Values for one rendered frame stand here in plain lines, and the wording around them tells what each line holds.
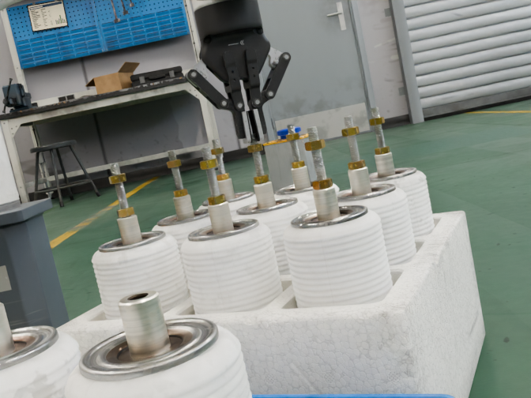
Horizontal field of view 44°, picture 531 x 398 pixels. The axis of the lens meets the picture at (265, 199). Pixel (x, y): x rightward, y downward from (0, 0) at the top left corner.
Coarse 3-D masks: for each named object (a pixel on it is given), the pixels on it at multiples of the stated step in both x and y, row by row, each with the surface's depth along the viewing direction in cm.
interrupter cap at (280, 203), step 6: (282, 198) 82; (288, 198) 81; (294, 198) 79; (252, 204) 82; (276, 204) 80; (282, 204) 77; (288, 204) 76; (294, 204) 77; (240, 210) 79; (246, 210) 78; (252, 210) 77; (258, 210) 75; (264, 210) 75; (270, 210) 75
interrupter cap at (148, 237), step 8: (144, 232) 77; (152, 232) 76; (160, 232) 75; (112, 240) 76; (120, 240) 75; (144, 240) 71; (152, 240) 71; (104, 248) 71; (112, 248) 70; (120, 248) 70; (128, 248) 70
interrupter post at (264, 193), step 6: (258, 186) 78; (264, 186) 78; (270, 186) 78; (258, 192) 78; (264, 192) 78; (270, 192) 78; (258, 198) 78; (264, 198) 78; (270, 198) 78; (258, 204) 78; (264, 204) 78; (270, 204) 78
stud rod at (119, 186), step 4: (112, 164) 72; (116, 164) 72; (112, 168) 72; (116, 168) 72; (112, 172) 72; (116, 172) 72; (116, 184) 72; (120, 184) 72; (116, 188) 72; (120, 188) 72; (120, 192) 72; (124, 192) 73; (120, 196) 72; (124, 196) 73; (120, 200) 72; (124, 200) 73; (120, 204) 73; (124, 204) 73; (120, 208) 73; (128, 216) 73
